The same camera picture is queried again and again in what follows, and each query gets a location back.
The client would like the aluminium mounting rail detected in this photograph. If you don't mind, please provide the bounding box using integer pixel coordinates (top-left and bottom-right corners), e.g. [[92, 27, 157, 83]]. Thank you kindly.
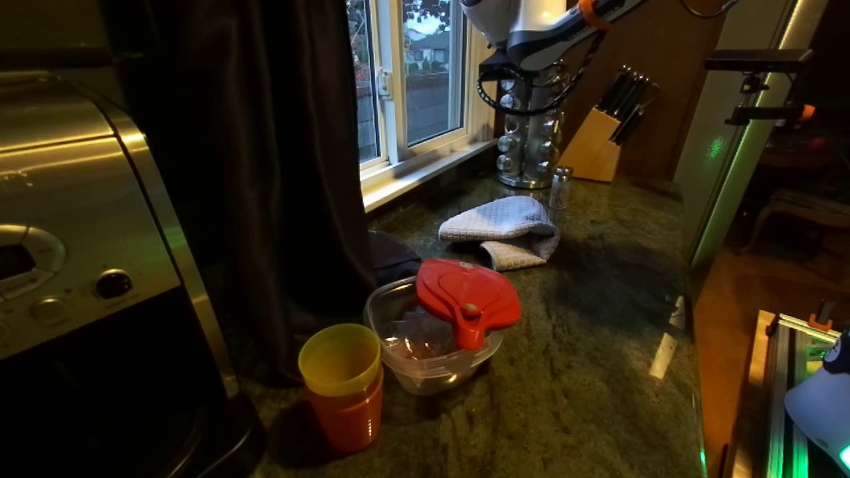
[[761, 307, 844, 478]]

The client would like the glass spice jar silver lid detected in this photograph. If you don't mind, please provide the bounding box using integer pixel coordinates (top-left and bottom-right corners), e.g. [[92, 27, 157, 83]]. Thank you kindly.
[[546, 164, 573, 211]]

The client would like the clear glass food container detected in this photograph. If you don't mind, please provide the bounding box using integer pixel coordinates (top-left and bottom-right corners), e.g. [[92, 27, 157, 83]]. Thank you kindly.
[[362, 273, 513, 399]]

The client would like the orange plastic cup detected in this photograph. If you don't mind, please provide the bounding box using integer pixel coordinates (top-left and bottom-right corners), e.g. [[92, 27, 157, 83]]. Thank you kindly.
[[302, 369, 388, 458]]

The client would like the silver black coffee maker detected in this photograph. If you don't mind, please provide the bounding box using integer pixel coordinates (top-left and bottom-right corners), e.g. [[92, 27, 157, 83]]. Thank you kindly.
[[0, 75, 265, 478]]

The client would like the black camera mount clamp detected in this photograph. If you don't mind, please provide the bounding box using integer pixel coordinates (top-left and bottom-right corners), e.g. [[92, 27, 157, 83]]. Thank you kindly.
[[703, 47, 817, 126]]

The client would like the wooden knife block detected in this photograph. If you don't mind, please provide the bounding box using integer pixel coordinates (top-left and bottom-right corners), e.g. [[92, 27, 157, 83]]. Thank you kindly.
[[557, 103, 623, 186]]

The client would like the silver spice rack stand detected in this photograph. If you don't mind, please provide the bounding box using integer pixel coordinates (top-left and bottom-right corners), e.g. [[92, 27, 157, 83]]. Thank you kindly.
[[490, 75, 573, 194]]

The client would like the folded white waffle towel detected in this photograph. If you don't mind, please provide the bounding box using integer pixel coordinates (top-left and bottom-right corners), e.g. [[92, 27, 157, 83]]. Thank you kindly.
[[436, 194, 562, 273]]

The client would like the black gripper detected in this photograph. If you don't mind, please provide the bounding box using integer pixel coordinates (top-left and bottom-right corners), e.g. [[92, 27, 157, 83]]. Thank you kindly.
[[481, 37, 593, 103]]

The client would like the yellow plastic cup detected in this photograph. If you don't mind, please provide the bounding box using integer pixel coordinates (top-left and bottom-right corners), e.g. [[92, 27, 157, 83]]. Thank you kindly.
[[294, 320, 385, 399]]

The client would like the dark curtain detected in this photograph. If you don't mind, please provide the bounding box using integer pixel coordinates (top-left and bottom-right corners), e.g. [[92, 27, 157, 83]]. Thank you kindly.
[[96, 0, 380, 389]]

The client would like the red plastic lid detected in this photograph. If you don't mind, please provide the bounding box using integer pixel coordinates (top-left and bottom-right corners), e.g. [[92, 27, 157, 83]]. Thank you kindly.
[[411, 258, 526, 352]]

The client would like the wooden base board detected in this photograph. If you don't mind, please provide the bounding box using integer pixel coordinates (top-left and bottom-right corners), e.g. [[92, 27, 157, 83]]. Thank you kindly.
[[725, 307, 781, 478]]

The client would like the dark folded cloth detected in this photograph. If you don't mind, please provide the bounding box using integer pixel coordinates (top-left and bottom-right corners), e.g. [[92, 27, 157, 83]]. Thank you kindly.
[[367, 225, 424, 286]]

